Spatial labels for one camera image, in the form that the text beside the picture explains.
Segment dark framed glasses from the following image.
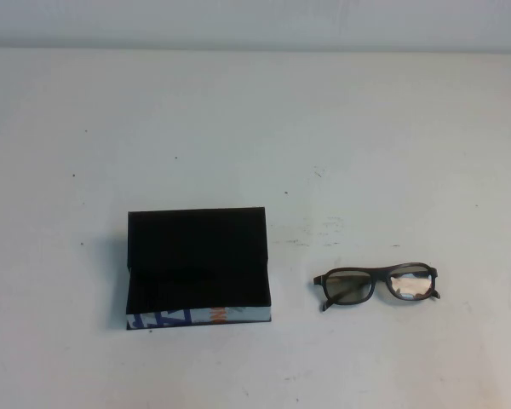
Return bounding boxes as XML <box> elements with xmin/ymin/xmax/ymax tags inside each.
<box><xmin>313</xmin><ymin>262</ymin><xmax>443</xmax><ymax>313</ymax></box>

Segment black glasses case printed side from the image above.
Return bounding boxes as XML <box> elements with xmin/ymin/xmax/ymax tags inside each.
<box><xmin>124</xmin><ymin>206</ymin><xmax>274</xmax><ymax>332</ymax></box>

